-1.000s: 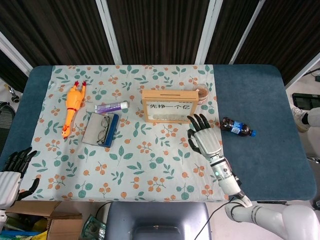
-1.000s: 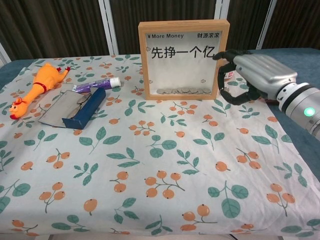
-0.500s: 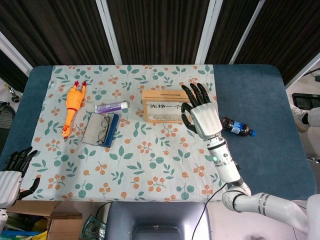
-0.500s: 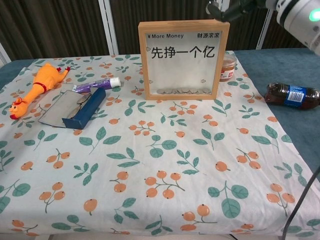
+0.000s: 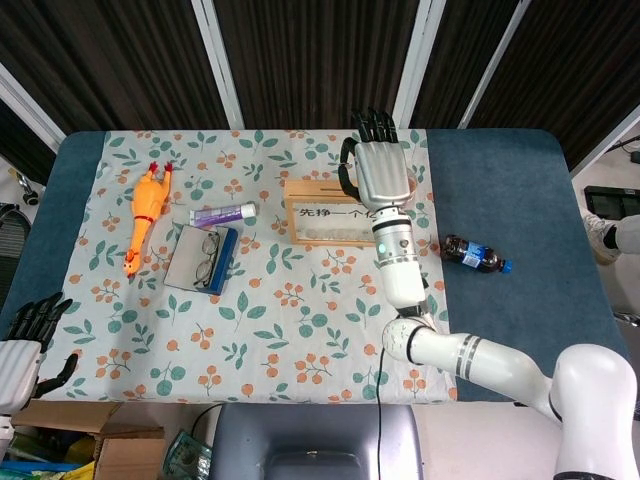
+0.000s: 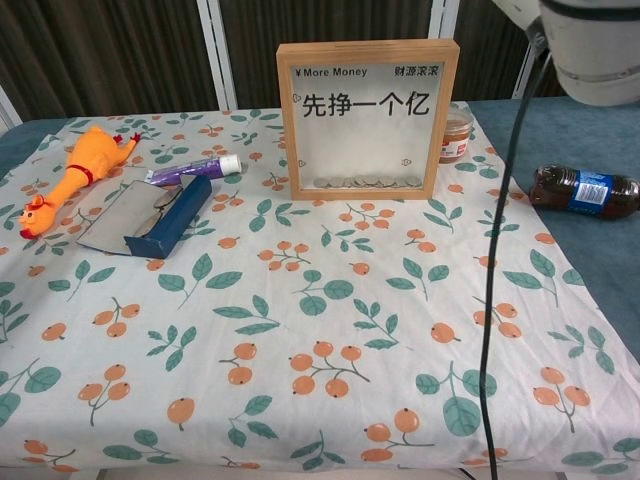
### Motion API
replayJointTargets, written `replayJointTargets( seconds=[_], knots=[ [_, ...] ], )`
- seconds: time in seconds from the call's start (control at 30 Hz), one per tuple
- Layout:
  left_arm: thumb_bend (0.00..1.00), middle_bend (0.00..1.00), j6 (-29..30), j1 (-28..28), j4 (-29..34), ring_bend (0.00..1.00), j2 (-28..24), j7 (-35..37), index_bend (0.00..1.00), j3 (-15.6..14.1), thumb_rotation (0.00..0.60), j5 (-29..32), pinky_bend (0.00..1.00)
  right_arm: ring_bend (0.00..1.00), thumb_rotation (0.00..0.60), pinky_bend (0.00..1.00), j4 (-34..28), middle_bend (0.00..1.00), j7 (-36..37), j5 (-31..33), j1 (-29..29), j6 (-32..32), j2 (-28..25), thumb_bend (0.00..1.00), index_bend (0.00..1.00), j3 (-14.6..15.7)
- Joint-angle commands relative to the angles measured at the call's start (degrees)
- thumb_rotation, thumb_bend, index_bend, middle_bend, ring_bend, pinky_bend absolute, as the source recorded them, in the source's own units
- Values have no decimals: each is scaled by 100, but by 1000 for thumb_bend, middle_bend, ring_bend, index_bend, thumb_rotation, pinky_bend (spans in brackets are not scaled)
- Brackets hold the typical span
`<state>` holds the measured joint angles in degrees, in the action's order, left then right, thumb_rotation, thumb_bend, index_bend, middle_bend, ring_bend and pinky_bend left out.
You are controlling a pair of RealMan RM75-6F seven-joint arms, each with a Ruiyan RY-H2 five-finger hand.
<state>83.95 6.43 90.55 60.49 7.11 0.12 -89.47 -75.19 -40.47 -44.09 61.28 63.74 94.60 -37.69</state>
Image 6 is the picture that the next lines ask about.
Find clear jar with orange contents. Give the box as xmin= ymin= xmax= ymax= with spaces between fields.
xmin=438 ymin=103 xmax=475 ymax=165

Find white partition frame post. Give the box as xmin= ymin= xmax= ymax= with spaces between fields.
xmin=512 ymin=19 xmax=546 ymax=100
xmin=424 ymin=0 xmax=460 ymax=45
xmin=196 ymin=0 xmax=240 ymax=110
xmin=0 ymin=83 xmax=24 ymax=132

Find orange rubber chicken toy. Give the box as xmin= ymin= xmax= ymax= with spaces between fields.
xmin=18 ymin=125 xmax=144 ymax=240

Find purple toothpaste tube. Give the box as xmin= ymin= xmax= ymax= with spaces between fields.
xmin=144 ymin=153 xmax=243 ymax=188

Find floral print tablecloth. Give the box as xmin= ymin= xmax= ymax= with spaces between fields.
xmin=0 ymin=101 xmax=640 ymax=474

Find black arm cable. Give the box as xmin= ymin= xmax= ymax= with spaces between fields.
xmin=479 ymin=29 xmax=556 ymax=480

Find cola bottle with blue label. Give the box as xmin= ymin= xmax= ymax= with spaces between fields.
xmin=529 ymin=163 xmax=640 ymax=222

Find blue glasses case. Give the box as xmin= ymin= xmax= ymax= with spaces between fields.
xmin=74 ymin=173 xmax=213 ymax=260

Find wooden money box frame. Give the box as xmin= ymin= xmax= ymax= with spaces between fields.
xmin=275 ymin=41 xmax=460 ymax=202

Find thin-framed eyeglasses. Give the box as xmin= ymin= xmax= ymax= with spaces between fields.
xmin=133 ymin=187 xmax=187 ymax=237

